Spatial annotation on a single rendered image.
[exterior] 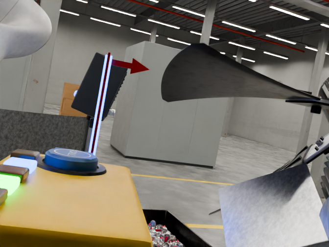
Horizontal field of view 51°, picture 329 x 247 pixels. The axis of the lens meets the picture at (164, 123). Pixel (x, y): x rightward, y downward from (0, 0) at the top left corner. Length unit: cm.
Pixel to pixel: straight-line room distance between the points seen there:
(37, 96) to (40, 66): 37
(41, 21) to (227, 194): 54
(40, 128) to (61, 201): 201
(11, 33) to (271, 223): 59
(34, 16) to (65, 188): 64
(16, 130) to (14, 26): 139
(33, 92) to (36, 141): 245
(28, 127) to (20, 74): 421
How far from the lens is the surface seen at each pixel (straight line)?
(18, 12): 82
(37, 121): 217
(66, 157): 26
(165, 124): 676
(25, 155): 27
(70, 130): 236
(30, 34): 79
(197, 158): 718
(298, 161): 69
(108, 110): 110
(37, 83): 461
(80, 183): 23
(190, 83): 58
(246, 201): 58
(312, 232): 53
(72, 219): 17
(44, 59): 462
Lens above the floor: 113
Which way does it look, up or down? 3 degrees down
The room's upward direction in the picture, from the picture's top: 11 degrees clockwise
